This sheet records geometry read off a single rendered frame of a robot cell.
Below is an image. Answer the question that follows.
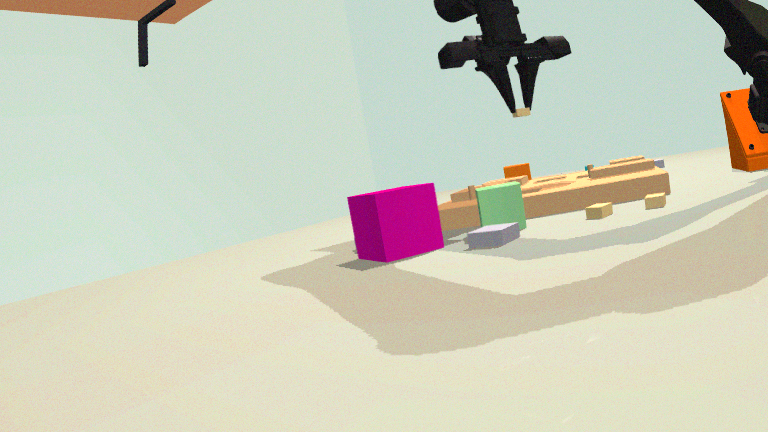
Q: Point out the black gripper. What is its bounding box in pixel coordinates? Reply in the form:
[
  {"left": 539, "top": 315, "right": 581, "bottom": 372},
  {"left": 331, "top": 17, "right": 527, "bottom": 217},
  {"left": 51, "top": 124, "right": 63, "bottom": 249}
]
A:
[{"left": 438, "top": 0, "right": 571, "bottom": 113}]

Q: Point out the magenta cube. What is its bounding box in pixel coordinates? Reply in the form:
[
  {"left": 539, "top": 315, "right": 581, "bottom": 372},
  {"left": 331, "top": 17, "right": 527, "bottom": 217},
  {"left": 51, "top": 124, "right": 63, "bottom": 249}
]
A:
[{"left": 347, "top": 183, "right": 445, "bottom": 263}]

